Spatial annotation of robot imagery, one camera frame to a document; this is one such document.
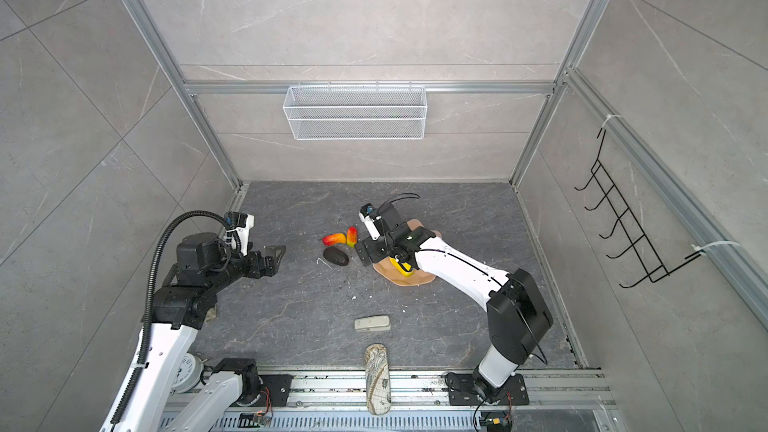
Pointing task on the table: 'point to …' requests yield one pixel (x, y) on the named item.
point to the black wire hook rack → (647, 256)
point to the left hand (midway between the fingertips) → (265, 239)
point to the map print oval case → (378, 391)
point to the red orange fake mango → (334, 239)
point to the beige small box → (372, 323)
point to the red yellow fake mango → (352, 236)
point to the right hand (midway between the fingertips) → (371, 240)
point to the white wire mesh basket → (355, 113)
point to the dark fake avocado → (336, 256)
